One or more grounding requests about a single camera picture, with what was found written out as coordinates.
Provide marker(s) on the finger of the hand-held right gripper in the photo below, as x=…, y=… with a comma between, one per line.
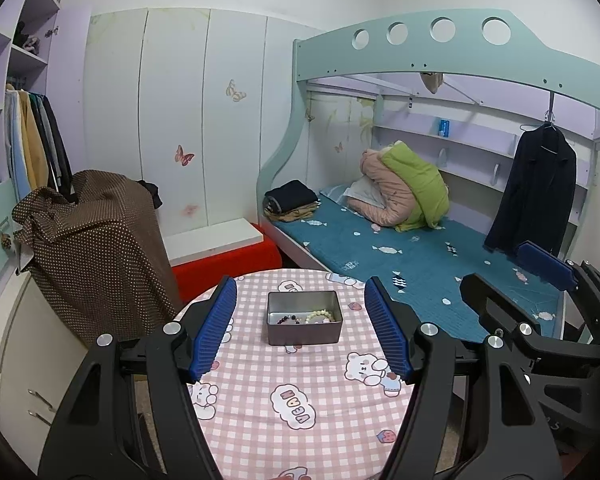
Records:
x=545, y=265
x=480, y=300

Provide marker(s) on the white wooden board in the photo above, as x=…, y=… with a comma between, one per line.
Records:
x=210, y=240

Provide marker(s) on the folded tan garment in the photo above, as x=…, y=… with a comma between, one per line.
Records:
x=292, y=214

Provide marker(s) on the teal candy print bed sheet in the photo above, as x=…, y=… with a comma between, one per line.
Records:
x=405, y=245

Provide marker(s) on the white lower cabinet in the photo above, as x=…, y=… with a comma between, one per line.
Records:
x=25, y=350

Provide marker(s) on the pink checked tablecloth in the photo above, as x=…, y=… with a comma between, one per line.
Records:
x=290, y=370

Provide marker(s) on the small blue box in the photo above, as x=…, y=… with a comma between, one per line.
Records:
x=445, y=127

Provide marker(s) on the black hanging garment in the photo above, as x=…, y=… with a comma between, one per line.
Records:
x=57, y=145

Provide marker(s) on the folded dark garment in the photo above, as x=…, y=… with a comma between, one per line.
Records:
x=290, y=192

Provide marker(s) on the clothes hanger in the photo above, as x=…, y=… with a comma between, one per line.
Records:
x=550, y=110

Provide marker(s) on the pink quilt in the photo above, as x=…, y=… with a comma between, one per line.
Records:
x=380, y=190

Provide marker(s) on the red ottoman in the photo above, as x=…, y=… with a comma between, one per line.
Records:
x=225, y=265

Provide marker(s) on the white pillow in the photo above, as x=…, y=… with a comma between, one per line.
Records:
x=360, y=192

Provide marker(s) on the yellow hanging garment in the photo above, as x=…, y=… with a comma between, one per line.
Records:
x=32, y=145

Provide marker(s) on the pale butterfly sticker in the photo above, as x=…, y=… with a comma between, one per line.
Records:
x=235, y=91

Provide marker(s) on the brown polka dot cloth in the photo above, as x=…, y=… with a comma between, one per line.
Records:
x=105, y=260

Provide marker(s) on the teal and white bed frame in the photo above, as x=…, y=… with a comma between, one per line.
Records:
x=330, y=55

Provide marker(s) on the black cloth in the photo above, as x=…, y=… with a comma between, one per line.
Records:
x=152, y=192

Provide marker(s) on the dark shelf items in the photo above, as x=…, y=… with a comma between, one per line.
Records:
x=27, y=40

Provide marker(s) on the lilac shelving unit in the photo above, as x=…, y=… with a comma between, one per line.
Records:
x=27, y=57

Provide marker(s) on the green quilt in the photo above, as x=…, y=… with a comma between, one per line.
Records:
x=420, y=185

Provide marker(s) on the dark hanging coat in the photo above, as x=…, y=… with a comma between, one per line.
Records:
x=535, y=195

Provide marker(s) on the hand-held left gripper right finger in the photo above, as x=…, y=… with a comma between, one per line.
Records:
x=387, y=335

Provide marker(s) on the light blue hanging garment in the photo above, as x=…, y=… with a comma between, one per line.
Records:
x=15, y=150

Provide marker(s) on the light blue pillow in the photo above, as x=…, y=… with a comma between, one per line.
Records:
x=332, y=192

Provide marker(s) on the faded pink flower sticker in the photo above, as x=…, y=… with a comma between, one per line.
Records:
x=190, y=209

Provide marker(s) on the metal tin box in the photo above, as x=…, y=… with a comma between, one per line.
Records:
x=305, y=335

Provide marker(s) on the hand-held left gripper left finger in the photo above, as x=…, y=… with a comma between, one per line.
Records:
x=215, y=330

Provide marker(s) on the pink butterfly sticker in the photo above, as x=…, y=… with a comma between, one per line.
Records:
x=184, y=155

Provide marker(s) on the lilac bed shelf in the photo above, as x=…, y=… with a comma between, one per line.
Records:
x=480, y=142

